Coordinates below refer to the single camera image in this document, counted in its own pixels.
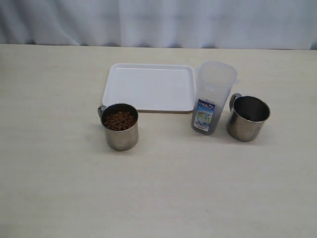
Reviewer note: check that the steel mug poured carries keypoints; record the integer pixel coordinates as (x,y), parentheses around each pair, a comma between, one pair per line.
(240,128)

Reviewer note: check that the clear plastic jar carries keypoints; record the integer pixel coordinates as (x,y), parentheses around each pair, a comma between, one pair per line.
(214,82)

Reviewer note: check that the white plastic tray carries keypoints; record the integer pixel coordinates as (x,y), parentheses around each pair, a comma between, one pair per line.
(151,88)

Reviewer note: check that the steel mug with pellets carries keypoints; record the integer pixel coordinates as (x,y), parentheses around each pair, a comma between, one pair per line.
(120,140)

